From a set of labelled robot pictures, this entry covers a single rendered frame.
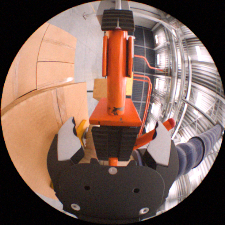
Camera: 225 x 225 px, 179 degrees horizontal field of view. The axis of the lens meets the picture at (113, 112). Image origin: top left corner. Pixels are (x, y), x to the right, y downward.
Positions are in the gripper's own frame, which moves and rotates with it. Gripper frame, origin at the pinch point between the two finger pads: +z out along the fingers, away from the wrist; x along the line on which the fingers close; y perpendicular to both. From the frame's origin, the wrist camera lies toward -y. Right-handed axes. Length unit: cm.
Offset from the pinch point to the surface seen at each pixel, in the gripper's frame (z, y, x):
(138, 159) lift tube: 1.6, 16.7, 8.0
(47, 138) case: -4.4, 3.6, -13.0
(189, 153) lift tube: -2.0, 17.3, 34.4
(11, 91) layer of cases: -1, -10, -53
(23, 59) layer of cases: 9, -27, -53
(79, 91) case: 14.8, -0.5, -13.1
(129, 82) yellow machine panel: 723, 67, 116
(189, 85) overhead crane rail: 148, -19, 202
